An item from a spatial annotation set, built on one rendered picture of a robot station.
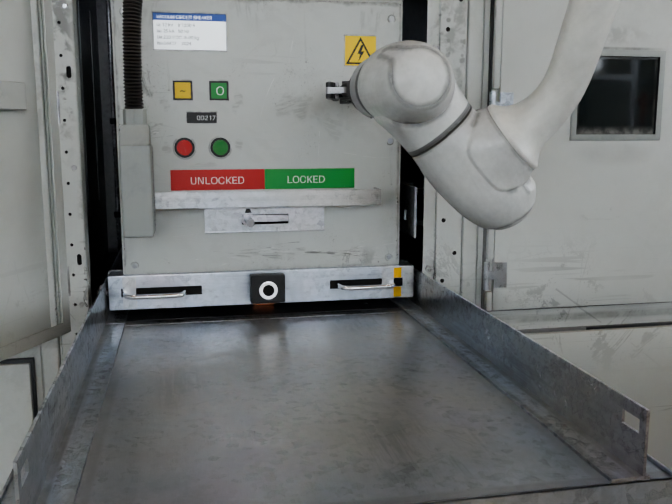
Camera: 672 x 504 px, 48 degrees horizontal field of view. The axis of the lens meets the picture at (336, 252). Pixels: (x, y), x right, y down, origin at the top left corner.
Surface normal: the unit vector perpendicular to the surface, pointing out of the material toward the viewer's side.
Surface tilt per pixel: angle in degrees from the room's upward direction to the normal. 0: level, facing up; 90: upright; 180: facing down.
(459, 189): 121
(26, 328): 90
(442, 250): 90
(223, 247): 90
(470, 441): 0
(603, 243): 90
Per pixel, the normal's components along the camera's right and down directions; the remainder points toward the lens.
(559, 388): -0.98, 0.04
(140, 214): 0.19, 0.16
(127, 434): 0.00, -0.99
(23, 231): 0.96, 0.04
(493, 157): -0.04, 0.33
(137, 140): 0.17, -0.34
